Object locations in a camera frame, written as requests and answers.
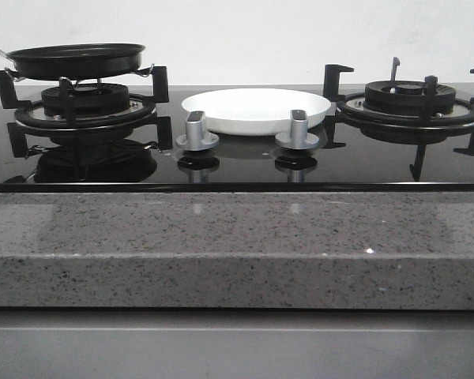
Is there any white round plate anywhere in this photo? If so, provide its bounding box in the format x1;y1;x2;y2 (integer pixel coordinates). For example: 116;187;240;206
182;88;331;137

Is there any black frying pan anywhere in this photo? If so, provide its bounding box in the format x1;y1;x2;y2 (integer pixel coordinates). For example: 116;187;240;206
0;43;145;81

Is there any black glass cooktop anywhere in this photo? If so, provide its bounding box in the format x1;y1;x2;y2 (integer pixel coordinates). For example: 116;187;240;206
0;87;474;193

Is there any left silver stove knob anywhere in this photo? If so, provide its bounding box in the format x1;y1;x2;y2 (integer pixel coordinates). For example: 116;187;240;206
176;111;219;152

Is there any silver stove knob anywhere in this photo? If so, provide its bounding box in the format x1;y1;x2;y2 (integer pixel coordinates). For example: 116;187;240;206
275;110;320;150
176;111;219;152

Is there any right silver stove knob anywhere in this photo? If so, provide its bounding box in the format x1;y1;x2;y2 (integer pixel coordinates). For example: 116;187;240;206
275;110;320;150

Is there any left black gas burner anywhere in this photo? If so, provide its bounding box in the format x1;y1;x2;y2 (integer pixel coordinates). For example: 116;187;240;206
41;83;130;118

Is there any black gas burner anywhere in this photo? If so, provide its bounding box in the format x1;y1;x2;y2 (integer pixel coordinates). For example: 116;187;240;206
364;81;457;115
41;83;130;118

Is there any right black gas burner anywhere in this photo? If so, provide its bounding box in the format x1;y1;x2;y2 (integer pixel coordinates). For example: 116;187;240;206
364;81;457;115

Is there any right black pan support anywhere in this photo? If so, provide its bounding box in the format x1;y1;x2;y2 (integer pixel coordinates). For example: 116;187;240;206
322;58;474;180

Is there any grey cabinet front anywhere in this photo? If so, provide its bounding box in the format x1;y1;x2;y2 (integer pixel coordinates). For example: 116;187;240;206
0;310;474;378

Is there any silver wire pan rack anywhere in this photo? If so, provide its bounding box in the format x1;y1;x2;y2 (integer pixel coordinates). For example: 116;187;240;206
0;64;153;82

